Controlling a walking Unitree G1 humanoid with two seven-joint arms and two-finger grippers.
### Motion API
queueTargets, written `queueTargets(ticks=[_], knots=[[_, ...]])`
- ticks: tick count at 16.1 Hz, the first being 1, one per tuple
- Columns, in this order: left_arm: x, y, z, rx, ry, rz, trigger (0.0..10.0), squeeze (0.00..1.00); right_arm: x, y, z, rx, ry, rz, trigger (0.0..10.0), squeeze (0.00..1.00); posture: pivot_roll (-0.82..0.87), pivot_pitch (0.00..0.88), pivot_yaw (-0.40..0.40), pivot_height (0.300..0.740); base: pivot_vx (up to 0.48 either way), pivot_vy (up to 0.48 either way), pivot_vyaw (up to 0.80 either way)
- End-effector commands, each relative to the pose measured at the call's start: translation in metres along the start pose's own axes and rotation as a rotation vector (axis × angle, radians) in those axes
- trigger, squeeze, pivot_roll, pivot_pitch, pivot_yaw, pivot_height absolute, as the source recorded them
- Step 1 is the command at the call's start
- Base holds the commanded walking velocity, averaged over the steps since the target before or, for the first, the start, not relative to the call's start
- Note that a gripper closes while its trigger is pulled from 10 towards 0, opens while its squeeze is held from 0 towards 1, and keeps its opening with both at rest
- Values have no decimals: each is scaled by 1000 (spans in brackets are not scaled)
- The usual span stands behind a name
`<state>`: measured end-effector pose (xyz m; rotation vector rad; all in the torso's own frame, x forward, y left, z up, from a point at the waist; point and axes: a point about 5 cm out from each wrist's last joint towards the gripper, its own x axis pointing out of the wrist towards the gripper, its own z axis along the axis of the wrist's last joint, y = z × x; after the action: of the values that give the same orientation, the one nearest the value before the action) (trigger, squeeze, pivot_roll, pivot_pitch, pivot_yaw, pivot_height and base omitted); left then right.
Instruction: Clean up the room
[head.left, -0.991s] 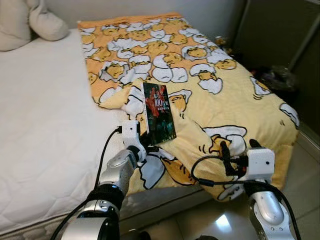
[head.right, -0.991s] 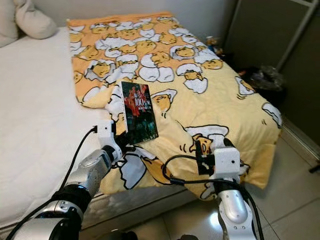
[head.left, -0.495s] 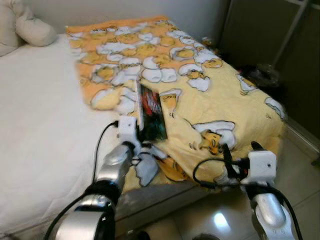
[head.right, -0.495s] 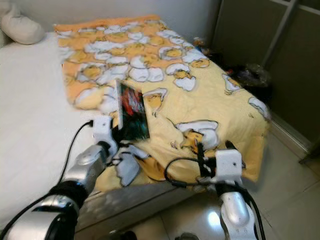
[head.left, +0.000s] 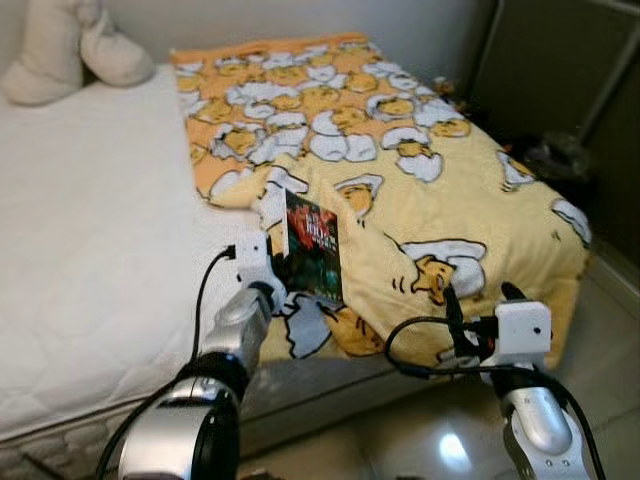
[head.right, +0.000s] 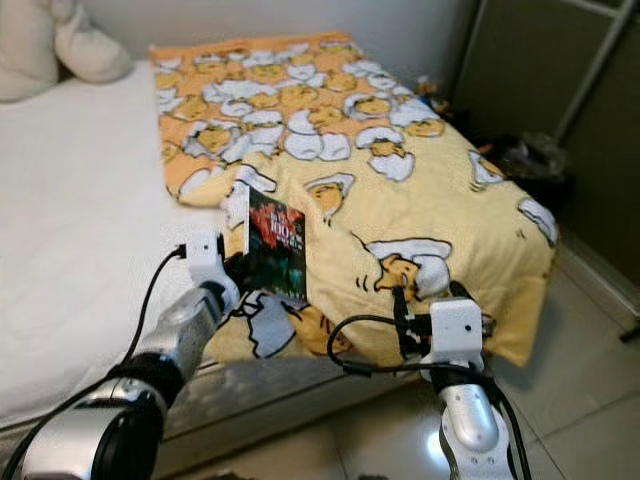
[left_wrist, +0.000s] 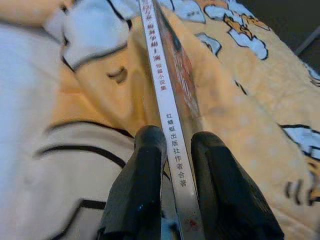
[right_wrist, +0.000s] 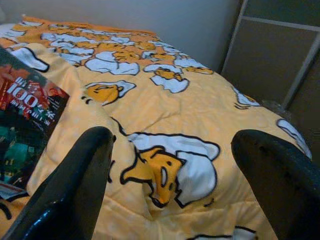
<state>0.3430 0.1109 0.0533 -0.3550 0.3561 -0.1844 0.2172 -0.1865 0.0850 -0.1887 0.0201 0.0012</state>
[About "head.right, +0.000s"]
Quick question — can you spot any white quilted mattress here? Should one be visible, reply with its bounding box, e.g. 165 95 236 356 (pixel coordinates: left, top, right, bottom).
0 60 261 433

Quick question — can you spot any dark cover book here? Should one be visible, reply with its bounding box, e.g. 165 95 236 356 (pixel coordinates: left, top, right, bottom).
246 185 309 304

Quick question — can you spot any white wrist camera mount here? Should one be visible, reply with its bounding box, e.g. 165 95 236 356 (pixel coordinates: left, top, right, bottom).
428 297 484 366
188 232 229 291

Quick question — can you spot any black trash bin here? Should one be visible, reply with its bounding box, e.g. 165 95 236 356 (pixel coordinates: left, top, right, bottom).
495 130 576 191

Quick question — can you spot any yellow cartoon egg print blanket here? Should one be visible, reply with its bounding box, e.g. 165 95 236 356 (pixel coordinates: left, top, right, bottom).
150 32 561 369

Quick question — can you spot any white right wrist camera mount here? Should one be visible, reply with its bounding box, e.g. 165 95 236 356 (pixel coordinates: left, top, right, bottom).
428 297 484 366

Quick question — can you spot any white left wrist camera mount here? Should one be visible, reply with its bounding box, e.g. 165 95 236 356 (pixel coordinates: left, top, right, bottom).
188 232 229 291

